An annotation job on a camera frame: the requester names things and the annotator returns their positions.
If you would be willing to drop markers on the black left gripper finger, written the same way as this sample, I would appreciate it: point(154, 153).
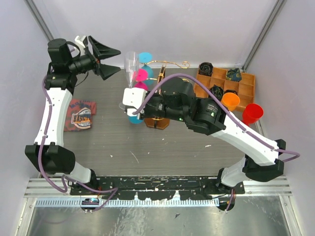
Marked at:
point(101, 51)
point(106, 71)

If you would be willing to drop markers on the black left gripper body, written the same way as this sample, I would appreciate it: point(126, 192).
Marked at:
point(84, 63)

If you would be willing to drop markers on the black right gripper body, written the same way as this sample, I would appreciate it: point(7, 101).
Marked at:
point(155, 106)

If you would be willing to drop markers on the blue wine glass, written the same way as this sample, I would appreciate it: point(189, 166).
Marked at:
point(145, 58)
point(135, 119)

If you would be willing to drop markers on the clear wine glass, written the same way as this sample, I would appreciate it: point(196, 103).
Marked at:
point(131, 66)

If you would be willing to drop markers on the orange wine glass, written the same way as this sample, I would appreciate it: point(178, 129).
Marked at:
point(230, 101)

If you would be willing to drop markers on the red wine glass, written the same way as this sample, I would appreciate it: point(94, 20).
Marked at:
point(252, 113)

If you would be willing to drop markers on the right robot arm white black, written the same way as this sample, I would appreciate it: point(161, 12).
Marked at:
point(179, 102)

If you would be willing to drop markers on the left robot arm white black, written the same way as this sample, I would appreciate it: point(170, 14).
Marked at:
point(68, 59)

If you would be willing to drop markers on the pink wine glass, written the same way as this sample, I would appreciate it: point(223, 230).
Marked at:
point(139, 78)

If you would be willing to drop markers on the colourful packet under left gripper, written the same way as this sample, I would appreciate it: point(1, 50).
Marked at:
point(79, 115)

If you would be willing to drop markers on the dark rolled cloth rear left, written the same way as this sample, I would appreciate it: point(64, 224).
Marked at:
point(206, 69)

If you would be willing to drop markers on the dark rolled cloth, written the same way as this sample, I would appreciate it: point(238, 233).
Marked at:
point(217, 91)
point(231, 91)
point(206, 69)
point(234, 75)

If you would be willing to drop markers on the dark rolled cloth front left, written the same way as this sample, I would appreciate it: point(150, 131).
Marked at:
point(217, 91)

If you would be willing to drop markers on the dark rolled cloth front right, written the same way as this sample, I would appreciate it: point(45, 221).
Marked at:
point(231, 91)

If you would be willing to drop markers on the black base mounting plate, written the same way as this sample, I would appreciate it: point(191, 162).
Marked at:
point(162, 187)

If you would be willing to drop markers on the dark rolled cloth rear right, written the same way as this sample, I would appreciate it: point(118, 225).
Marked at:
point(234, 75)

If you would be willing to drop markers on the wooden compartment tray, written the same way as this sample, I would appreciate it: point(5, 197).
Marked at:
point(245, 88)

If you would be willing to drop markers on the gold wire glass rack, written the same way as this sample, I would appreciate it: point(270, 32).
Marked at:
point(157, 122)

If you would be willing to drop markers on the white slotted cable duct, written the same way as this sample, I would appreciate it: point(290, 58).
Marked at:
point(94, 202)

